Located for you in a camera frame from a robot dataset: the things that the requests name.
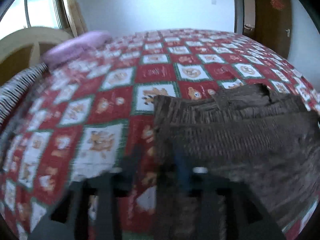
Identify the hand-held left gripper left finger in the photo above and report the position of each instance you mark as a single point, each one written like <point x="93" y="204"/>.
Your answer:
<point x="130" y="166"/>

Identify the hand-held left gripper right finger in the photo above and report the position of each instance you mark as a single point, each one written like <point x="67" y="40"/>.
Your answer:
<point x="182" y="171"/>

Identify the brown knitted sweater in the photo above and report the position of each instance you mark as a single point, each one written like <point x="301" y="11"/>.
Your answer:
<point x="250" y="142"/>

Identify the red checkered printed bedspread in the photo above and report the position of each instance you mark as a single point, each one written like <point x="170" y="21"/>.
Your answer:
<point x="155" y="72"/>

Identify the folded pink blanket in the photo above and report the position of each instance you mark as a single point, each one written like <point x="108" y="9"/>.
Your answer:
<point x="75" y="46"/>

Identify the striped pillow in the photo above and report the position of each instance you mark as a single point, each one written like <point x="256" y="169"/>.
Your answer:
<point x="17" y="87"/>

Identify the cream and wood headboard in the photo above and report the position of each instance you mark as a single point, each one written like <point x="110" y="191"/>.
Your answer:
<point x="22" y="42"/>

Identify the beige patterned curtain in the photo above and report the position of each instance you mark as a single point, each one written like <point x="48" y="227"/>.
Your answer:
<point x="73" y="7"/>

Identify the brown wooden door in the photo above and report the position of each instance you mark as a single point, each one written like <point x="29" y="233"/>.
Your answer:
<point x="270" y="25"/>

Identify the window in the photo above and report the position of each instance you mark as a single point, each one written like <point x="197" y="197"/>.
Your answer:
<point x="35" y="7"/>

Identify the red paper door decoration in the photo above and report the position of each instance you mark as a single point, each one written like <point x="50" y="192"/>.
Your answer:
<point x="277" y="2"/>

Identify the dark wooden door frame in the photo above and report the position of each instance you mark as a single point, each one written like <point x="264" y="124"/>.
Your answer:
<point x="237" y="7"/>

